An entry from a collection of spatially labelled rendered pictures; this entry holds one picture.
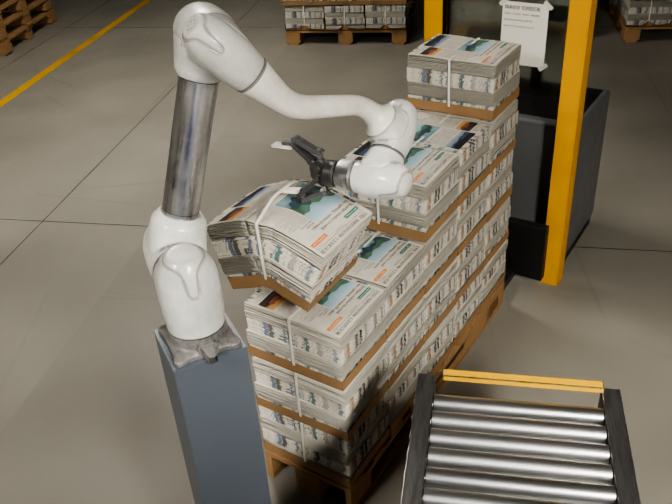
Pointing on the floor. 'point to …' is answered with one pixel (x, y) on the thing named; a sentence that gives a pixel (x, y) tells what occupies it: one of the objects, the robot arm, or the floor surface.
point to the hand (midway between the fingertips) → (280, 166)
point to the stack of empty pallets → (22, 20)
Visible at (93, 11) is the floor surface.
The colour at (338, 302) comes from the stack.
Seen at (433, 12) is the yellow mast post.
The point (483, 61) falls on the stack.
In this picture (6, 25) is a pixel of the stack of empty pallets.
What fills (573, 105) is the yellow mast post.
